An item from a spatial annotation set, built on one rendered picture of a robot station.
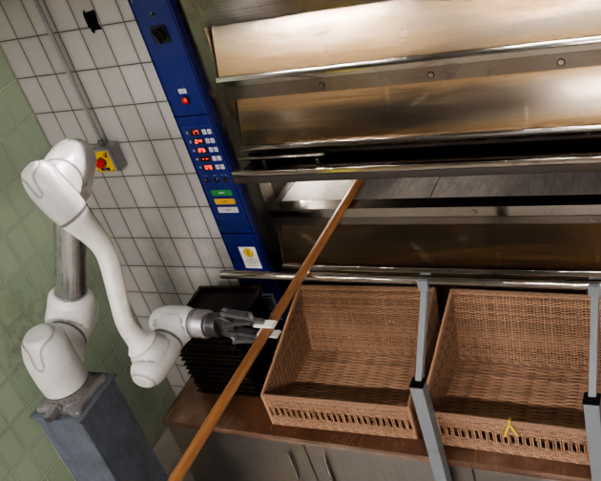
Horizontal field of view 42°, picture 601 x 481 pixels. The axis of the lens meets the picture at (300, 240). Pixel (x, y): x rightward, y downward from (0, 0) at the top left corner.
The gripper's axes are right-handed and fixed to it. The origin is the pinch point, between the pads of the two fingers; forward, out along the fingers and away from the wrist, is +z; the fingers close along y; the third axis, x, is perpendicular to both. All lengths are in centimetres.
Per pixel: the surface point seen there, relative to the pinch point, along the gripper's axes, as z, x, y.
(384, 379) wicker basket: 10, -40, 60
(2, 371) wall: -120, 8, 25
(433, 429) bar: 42, -5, 42
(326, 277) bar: 7.8, -27.3, 2.1
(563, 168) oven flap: 78, -51, -21
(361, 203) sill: 5, -67, 1
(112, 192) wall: -101, -63, -9
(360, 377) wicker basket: 0, -40, 60
